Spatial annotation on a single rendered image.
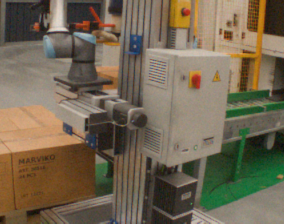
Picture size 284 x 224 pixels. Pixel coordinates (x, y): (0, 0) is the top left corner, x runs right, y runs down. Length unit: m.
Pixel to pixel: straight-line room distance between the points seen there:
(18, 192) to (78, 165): 0.46
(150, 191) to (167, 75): 0.63
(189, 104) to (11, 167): 1.22
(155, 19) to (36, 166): 1.23
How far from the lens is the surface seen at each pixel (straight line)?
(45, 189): 2.64
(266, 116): 3.63
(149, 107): 1.78
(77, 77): 1.99
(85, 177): 2.73
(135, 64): 1.91
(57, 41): 1.96
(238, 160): 3.48
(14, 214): 2.63
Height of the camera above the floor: 1.42
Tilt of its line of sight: 15 degrees down
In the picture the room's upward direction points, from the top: 4 degrees clockwise
